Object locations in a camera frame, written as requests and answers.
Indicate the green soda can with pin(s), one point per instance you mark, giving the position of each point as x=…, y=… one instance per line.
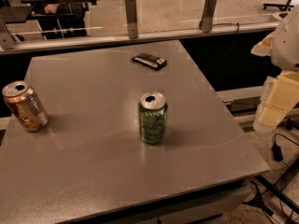
x=152, y=114

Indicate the orange soda can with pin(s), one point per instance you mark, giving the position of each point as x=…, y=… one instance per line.
x=23, y=102

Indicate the left metal bracket post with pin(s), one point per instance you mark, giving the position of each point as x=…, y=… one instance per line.
x=131, y=16

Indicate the metal bracket post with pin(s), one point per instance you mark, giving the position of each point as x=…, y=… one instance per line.
x=131, y=16
x=206, y=22

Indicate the dark background desk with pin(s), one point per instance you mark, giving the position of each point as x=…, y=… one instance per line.
x=70, y=12

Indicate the black tripod leg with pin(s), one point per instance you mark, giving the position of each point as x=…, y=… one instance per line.
x=258, y=202

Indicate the black power adapter with cable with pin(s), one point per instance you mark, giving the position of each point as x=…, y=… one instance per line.
x=276, y=149

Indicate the right metal bracket post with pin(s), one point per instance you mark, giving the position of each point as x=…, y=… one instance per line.
x=206, y=22

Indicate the metal railing beam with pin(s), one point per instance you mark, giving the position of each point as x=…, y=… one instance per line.
x=117, y=40

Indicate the black snack bar wrapper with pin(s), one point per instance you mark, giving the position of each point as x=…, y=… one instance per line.
x=151, y=61

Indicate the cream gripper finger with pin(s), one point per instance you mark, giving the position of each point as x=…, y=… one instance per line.
x=263, y=47
x=279, y=96

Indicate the far left metal bracket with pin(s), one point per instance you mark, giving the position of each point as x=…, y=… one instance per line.
x=6, y=40

